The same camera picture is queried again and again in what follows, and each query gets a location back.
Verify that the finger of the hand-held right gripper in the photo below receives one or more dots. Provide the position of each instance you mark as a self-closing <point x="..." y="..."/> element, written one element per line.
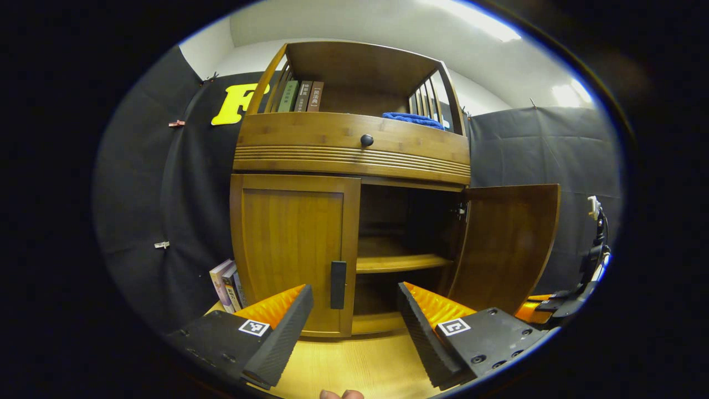
<point x="549" y="305"/>
<point x="541" y="297"/>

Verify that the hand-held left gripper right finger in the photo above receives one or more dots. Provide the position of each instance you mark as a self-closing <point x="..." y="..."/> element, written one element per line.
<point x="424" y="338"/>

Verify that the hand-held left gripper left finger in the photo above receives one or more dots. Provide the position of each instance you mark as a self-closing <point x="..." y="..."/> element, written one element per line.
<point x="282" y="338"/>

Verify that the wooden cabinet door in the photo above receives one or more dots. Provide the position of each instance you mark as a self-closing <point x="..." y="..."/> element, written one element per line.
<point x="504" y="244"/>
<point x="288" y="249"/>

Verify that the wooden double-door shoe cabinet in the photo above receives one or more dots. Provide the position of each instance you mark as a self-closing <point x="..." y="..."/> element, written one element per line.
<point x="360" y="66"/>

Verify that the wooden cabinet drawer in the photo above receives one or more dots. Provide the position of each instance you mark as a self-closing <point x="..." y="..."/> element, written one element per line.
<point x="299" y="141"/>

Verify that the blue book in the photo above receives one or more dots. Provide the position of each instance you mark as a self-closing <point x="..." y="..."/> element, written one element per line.
<point x="240" y="289"/>

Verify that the dark grey book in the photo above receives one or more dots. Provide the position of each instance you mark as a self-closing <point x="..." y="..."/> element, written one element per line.
<point x="231" y="289"/>

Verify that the wooden inner shelf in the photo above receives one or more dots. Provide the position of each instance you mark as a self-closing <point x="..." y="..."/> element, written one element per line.
<point x="399" y="261"/>

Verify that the small square ceiling light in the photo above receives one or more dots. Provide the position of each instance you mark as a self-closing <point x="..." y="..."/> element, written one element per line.
<point x="570" y="94"/>

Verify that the black backdrop cloth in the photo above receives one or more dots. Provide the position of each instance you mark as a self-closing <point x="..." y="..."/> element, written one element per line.
<point x="166" y="194"/>

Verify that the black round drawer knob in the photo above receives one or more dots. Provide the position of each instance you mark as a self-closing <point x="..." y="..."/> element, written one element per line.
<point x="366" y="140"/>

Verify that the blue towel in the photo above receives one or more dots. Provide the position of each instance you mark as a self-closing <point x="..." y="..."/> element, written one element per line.
<point x="412" y="119"/>

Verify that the red clip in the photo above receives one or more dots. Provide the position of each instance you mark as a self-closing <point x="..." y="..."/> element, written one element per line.
<point x="176" y="123"/>

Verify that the green book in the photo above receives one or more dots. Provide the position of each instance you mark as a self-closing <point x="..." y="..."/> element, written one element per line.
<point x="288" y="96"/>

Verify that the dark brown book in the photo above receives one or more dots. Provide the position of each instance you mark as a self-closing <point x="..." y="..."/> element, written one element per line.
<point x="303" y="96"/>

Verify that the reddish brown book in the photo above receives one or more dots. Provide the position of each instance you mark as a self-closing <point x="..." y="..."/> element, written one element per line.
<point x="315" y="96"/>

